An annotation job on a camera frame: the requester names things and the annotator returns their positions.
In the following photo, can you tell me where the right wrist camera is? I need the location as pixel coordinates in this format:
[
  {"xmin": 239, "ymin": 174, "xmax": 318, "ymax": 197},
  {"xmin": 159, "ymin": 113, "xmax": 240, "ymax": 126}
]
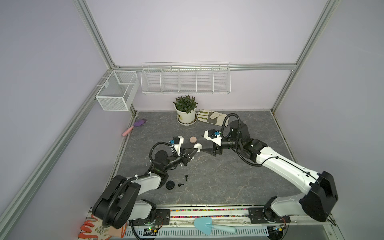
[{"xmin": 204, "ymin": 129, "xmax": 222, "ymax": 146}]

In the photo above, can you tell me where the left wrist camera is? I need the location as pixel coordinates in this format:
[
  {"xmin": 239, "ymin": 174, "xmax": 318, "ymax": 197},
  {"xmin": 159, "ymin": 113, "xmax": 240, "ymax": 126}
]
[{"xmin": 170, "ymin": 136, "xmax": 184, "ymax": 156}]

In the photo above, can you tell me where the white mesh box basket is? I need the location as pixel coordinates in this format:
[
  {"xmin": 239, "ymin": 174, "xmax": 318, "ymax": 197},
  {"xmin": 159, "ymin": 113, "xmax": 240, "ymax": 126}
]
[{"xmin": 96, "ymin": 71, "xmax": 140, "ymax": 111}]

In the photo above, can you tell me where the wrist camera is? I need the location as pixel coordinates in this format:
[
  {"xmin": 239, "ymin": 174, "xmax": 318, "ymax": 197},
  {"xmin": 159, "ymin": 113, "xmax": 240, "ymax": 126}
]
[
  {"xmin": 170, "ymin": 136, "xmax": 184, "ymax": 156},
  {"xmin": 204, "ymin": 129, "xmax": 222, "ymax": 146}
]

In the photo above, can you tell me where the long white wire basket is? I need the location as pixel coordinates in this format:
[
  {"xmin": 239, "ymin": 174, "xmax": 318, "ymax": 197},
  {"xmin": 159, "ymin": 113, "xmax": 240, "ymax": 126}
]
[{"xmin": 141, "ymin": 62, "xmax": 232, "ymax": 95}]

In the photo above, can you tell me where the white slotted cable duct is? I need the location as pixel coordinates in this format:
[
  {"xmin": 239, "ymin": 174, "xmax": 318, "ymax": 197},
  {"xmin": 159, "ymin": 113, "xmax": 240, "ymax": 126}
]
[{"xmin": 122, "ymin": 226, "xmax": 269, "ymax": 240}]

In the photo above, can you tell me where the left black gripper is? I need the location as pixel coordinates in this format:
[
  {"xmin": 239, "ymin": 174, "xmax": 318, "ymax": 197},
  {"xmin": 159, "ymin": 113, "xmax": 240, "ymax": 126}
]
[{"xmin": 163, "ymin": 146, "xmax": 198, "ymax": 172}]

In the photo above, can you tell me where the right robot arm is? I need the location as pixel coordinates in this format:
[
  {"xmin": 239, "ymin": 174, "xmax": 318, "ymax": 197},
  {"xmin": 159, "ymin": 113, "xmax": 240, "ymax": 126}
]
[{"xmin": 198, "ymin": 110, "xmax": 339, "ymax": 223}]

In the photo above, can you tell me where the teal garden trowel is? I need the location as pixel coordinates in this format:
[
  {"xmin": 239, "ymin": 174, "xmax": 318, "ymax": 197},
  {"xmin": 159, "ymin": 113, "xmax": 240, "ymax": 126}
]
[{"xmin": 194, "ymin": 217, "xmax": 237, "ymax": 235}]

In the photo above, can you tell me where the black earbud charging case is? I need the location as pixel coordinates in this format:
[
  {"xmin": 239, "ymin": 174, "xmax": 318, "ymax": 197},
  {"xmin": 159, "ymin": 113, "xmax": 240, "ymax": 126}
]
[{"xmin": 166, "ymin": 181, "xmax": 175, "ymax": 190}]

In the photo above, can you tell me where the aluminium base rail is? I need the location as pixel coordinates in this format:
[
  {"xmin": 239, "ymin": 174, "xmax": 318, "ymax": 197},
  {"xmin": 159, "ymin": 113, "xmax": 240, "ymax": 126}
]
[{"xmin": 85, "ymin": 204, "xmax": 337, "ymax": 229}]

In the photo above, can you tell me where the purple pink brush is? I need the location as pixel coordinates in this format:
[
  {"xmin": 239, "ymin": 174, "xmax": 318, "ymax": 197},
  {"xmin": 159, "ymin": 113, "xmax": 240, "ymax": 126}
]
[{"xmin": 122, "ymin": 119, "xmax": 147, "ymax": 137}]

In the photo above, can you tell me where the white earbud charging case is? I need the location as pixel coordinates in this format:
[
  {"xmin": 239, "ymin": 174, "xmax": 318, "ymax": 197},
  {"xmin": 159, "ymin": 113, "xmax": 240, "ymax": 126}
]
[{"xmin": 194, "ymin": 143, "xmax": 203, "ymax": 151}]

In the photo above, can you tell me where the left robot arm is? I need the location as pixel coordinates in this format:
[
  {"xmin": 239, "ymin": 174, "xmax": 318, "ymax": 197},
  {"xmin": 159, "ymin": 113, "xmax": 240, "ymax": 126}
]
[{"xmin": 92, "ymin": 141, "xmax": 202, "ymax": 229}]

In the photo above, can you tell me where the pink earbud charging case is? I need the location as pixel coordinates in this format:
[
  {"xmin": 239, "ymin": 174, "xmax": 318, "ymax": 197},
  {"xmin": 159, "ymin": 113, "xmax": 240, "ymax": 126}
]
[{"xmin": 190, "ymin": 137, "xmax": 197, "ymax": 144}]

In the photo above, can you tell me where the potted green plant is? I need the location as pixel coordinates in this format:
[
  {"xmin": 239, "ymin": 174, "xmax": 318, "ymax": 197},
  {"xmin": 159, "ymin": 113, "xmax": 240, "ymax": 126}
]
[{"xmin": 173, "ymin": 95, "xmax": 198, "ymax": 125}]

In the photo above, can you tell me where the red white work glove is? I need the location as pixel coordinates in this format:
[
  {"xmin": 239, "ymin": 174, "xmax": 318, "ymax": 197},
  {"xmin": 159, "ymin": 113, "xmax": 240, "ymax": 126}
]
[{"xmin": 78, "ymin": 215, "xmax": 128, "ymax": 240}]

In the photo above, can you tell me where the beige gardening glove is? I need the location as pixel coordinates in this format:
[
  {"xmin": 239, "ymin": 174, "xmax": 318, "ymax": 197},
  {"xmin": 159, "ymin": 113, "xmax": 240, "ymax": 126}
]
[{"xmin": 197, "ymin": 109, "xmax": 227, "ymax": 126}]

